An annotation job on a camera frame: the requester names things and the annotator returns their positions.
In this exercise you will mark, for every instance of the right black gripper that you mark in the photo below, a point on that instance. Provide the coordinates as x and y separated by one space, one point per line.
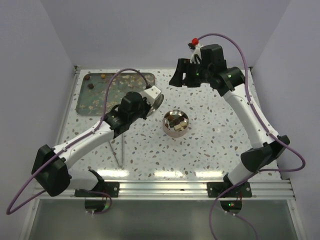
184 66

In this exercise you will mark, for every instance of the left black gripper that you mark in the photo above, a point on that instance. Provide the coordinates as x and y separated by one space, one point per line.
148 107

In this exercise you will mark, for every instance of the embossed silver tin lid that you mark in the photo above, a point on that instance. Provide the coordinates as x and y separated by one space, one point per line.
157 103

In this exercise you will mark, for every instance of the brown chocolate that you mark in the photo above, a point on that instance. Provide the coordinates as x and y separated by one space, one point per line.
170 118

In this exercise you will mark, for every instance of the white chocolate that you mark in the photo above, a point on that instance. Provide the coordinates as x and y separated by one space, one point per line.
178 127

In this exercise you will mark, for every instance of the metal tweezers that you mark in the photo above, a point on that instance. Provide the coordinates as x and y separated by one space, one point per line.
117 149

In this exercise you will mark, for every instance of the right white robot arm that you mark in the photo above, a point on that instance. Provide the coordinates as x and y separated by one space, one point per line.
264 149

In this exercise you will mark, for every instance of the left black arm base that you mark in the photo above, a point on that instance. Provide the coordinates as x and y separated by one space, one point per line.
105 188

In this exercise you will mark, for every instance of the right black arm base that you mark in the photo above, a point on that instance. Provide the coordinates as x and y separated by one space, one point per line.
214 189

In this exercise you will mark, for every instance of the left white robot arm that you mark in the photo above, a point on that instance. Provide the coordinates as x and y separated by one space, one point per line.
52 164

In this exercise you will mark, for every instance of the brown chocolate left tray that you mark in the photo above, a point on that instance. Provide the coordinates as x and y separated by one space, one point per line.
90 86

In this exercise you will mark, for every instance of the green floral metal tray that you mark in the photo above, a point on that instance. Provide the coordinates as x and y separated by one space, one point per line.
91 101

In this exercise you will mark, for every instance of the round silver tin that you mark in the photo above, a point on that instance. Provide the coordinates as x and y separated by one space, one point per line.
181 118

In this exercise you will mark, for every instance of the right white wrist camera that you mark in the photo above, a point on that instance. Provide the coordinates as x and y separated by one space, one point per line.
195 48

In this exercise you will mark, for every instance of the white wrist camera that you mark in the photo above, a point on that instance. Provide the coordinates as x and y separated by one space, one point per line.
195 48
151 94

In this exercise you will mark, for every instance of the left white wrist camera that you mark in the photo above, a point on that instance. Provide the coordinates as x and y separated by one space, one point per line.
151 94

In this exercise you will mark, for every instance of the aluminium mounting rail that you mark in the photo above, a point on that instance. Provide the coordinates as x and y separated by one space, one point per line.
197 190

